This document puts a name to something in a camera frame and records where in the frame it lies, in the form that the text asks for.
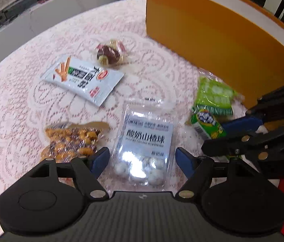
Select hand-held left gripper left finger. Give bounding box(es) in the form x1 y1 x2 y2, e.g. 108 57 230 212
16 147 110 201

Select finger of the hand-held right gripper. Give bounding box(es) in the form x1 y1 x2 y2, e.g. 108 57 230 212
220 77 284 138
201 120 284 162

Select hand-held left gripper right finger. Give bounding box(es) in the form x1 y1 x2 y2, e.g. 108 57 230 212
175 147 271 201

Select clear packet of mixed nuts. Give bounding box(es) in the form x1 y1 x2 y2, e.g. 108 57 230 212
39 121 110 164

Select light green snack packet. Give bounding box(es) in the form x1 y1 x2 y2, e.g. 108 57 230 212
192 76 238 116

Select clear packet of white balls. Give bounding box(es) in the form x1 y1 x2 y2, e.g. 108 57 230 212
110 100 176 188

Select white packet with stick print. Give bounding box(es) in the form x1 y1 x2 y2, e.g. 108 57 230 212
41 57 125 107

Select orange cardboard box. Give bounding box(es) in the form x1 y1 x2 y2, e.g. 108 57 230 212
146 0 284 109

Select red date snack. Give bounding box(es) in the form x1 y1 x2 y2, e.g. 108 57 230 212
95 39 129 67

